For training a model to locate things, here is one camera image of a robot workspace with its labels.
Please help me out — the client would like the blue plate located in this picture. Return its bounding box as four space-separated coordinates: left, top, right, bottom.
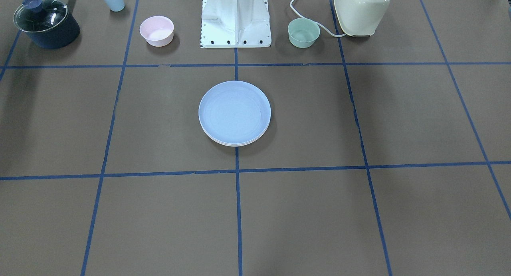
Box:
198 81 271 129

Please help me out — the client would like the green bowl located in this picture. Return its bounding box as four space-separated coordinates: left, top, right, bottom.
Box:
287 18 321 49

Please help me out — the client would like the pink bowl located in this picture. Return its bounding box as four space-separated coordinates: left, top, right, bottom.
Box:
139 16 175 47

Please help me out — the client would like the cream toaster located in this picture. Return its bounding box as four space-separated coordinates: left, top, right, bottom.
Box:
333 0 390 37

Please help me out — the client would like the dark blue pot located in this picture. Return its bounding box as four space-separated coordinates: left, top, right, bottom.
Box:
13 0 81 49

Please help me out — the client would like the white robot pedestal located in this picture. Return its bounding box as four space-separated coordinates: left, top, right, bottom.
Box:
200 0 272 48

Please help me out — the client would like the white toaster power cord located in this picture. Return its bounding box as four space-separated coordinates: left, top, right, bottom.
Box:
289 0 346 38

